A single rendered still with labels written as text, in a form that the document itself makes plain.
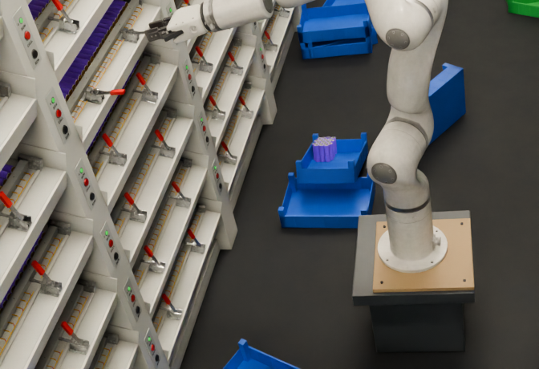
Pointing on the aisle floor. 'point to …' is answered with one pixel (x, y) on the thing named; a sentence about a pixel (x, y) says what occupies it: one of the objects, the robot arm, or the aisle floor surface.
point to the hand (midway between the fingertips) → (156, 30)
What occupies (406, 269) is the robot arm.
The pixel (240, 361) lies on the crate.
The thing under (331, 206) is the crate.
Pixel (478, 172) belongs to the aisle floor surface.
